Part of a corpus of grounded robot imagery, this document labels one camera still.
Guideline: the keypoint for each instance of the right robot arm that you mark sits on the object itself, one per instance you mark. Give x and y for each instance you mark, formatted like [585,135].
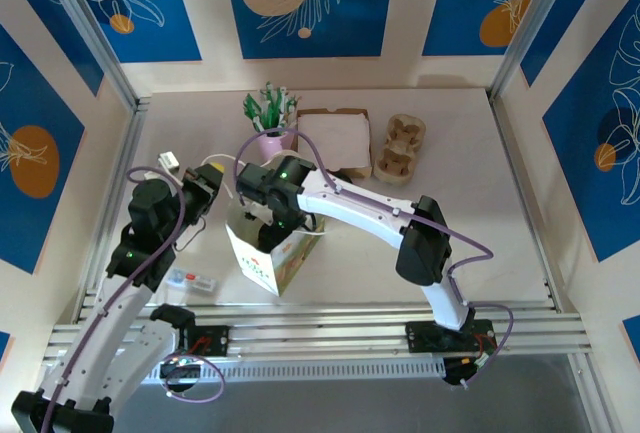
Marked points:
[370,213]

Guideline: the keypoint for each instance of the white printed paper bag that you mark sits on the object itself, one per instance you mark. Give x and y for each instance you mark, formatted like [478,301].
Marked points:
[255,268]

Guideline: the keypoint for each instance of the pink straw holder cup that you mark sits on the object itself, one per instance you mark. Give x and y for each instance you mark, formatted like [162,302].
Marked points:
[272,145]

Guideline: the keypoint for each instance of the white paper napkin stack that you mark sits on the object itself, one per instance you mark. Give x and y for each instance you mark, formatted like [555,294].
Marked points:
[335,138]

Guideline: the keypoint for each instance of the shallow cardboard box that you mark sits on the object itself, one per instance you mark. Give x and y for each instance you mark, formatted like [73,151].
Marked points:
[364,172]

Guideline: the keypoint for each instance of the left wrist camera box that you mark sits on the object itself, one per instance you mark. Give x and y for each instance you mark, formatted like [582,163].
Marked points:
[169,161]

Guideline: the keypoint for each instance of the small controller board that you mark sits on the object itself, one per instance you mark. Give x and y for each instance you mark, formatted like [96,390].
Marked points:
[465,365]
[182,363]

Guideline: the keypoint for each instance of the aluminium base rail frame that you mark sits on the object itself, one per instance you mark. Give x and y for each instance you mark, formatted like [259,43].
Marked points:
[320,333]

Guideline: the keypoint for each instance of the green white wrapped straw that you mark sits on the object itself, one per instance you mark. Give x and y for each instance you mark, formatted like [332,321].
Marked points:
[252,110]
[292,113]
[282,103]
[268,103]

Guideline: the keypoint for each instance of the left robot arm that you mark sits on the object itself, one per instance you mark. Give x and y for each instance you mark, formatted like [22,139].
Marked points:
[140,353]

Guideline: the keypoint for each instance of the aluminium frame post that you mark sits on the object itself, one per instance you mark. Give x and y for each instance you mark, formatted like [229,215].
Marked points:
[530,33]
[100,43]

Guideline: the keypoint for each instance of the brown pulp cup carrier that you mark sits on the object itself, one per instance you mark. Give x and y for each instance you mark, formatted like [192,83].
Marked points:
[402,148]

